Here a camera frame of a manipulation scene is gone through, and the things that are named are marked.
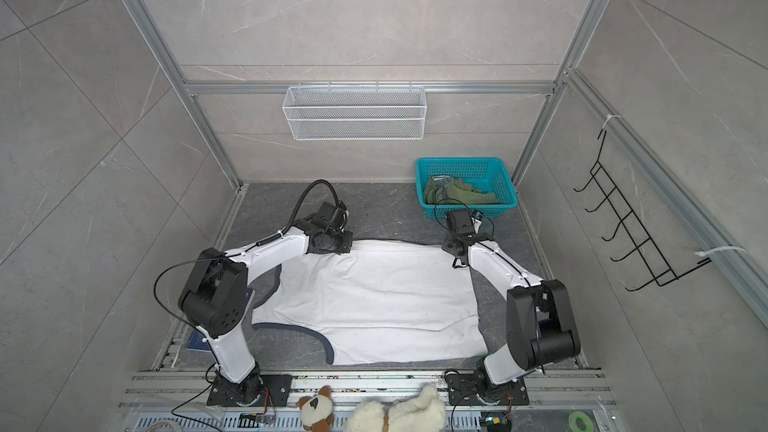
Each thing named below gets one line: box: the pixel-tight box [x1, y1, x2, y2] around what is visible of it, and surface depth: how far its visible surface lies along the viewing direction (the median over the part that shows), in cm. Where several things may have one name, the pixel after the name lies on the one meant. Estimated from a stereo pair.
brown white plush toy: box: [297, 385, 335, 432], surface depth 71 cm
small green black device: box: [480, 410, 512, 432], surface depth 72 cm
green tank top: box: [423, 175, 498, 205], surface depth 112 cm
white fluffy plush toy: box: [346, 384, 447, 432], surface depth 63 cm
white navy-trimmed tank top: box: [252, 239, 488, 365], surface depth 90 cm
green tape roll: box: [568, 411, 594, 432], surface depth 71 cm
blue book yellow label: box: [186, 329, 211, 351], surface depth 83 cm
